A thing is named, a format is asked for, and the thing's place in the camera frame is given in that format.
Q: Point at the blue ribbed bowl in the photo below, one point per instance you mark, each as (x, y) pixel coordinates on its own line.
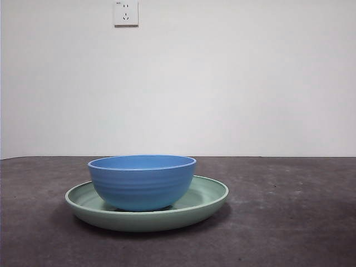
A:
(142, 183)

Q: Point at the white wall socket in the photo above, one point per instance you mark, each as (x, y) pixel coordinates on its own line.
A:
(126, 14)

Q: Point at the pale green plate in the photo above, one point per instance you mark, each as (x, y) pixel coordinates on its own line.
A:
(144, 221)

